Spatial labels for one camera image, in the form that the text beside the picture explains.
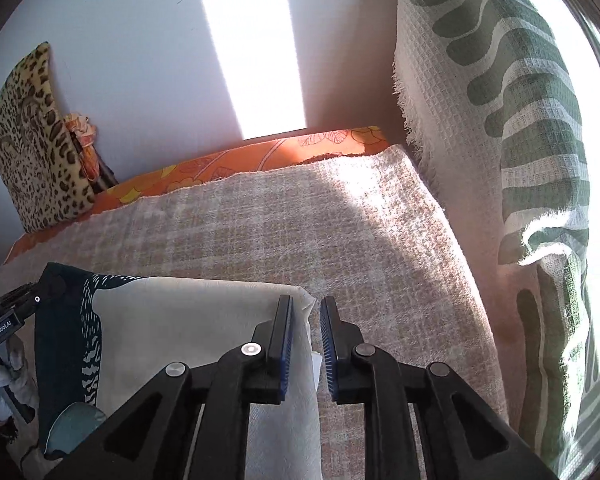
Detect teal and white printed shirt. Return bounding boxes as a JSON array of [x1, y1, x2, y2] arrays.
[[34, 263, 322, 479]]

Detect leopard print cushion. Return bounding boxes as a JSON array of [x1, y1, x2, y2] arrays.
[[0, 42, 95, 233]]

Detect beige plaid bed blanket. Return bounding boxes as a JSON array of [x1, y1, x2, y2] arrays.
[[0, 146, 507, 479]]

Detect orange floral bed sheet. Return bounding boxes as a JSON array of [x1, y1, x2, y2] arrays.
[[2, 126, 394, 264]]

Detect green white patterned throw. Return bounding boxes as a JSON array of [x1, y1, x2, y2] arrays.
[[394, 0, 600, 479]]

